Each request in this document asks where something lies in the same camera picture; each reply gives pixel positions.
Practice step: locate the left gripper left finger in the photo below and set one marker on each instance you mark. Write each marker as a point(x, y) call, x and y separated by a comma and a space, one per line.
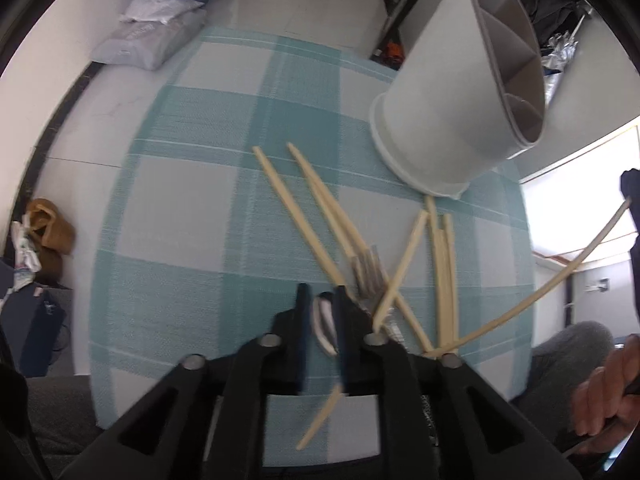
point(302, 332)

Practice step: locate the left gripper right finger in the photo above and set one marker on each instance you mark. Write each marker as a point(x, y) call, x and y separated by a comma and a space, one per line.
point(352, 324)

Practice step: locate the metal spoon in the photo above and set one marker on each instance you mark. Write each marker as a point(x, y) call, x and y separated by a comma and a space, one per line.
point(322, 323)

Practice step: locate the bamboo chopstick long low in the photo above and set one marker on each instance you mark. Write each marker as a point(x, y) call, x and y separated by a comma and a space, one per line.
point(538, 293)

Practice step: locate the person right hand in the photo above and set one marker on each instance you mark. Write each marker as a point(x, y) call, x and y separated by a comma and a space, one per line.
point(600, 408)

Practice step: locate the metal fork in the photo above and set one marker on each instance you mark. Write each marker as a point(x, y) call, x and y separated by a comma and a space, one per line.
point(369, 279)

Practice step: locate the bamboo chopstick on table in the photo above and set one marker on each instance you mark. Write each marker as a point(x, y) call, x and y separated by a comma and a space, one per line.
point(321, 417)

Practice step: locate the bamboo chopstick right crossing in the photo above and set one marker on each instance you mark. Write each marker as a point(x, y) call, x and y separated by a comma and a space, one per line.
point(444, 259)

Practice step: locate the bamboo chopstick far left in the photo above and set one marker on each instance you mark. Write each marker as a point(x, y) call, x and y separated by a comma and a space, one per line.
point(323, 258)

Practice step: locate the bamboo chopstick vertical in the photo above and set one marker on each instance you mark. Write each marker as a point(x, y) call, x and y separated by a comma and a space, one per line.
point(392, 296)

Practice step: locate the teal checked tablecloth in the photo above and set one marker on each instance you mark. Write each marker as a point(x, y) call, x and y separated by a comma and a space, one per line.
point(197, 254)

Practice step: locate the white utensil holder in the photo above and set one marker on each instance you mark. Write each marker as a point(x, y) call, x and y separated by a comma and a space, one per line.
point(469, 96)

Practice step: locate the brown shoe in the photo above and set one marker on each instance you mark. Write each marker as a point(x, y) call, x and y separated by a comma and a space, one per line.
point(52, 235)

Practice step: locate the grey plastic parcel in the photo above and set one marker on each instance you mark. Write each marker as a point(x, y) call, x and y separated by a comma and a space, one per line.
point(148, 45)

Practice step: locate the silver folded umbrella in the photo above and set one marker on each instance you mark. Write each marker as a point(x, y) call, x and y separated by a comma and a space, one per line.
point(558, 54)

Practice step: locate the white plastic parcel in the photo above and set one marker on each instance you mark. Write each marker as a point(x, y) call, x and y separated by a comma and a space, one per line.
point(160, 11)

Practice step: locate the black backpack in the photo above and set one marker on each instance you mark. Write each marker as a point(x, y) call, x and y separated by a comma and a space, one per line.
point(553, 17)

